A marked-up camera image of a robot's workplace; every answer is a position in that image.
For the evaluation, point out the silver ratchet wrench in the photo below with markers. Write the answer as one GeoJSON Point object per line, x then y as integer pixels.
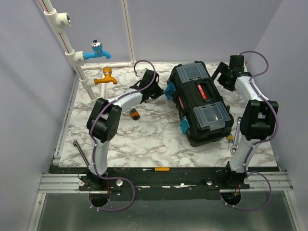
{"type": "Point", "coordinates": [236, 136]}

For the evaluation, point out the orange handle screwdriver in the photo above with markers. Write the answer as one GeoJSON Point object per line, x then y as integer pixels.
{"type": "Point", "coordinates": [157, 169]}

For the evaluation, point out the white PVC pipe frame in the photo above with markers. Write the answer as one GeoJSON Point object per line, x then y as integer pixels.
{"type": "Point", "coordinates": [60, 21]}

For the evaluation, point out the orange black tape measure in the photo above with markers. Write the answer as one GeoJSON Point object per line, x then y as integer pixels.
{"type": "Point", "coordinates": [134, 114]}

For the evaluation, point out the black plastic toolbox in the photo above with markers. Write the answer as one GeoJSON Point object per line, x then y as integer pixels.
{"type": "Point", "coordinates": [204, 117]}

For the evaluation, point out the orange water tap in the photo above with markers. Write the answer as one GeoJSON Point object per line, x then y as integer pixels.
{"type": "Point", "coordinates": [107, 77]}

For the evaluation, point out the blue water tap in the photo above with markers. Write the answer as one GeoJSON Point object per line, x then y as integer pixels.
{"type": "Point", "coordinates": [98, 51]}

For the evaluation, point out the aluminium extrusion rail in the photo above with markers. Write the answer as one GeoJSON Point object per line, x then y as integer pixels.
{"type": "Point", "coordinates": [60, 183]}

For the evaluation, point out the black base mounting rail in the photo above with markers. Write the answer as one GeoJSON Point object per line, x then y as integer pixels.
{"type": "Point", "coordinates": [180, 183]}

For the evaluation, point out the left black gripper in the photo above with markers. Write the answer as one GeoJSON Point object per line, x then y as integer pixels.
{"type": "Point", "coordinates": [159, 93]}

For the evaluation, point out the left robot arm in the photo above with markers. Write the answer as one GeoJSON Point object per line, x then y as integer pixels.
{"type": "Point", "coordinates": [105, 116]}

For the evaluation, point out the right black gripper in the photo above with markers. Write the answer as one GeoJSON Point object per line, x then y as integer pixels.
{"type": "Point", "coordinates": [221, 68]}

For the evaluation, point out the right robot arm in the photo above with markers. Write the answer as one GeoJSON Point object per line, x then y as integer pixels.
{"type": "Point", "coordinates": [259, 122]}

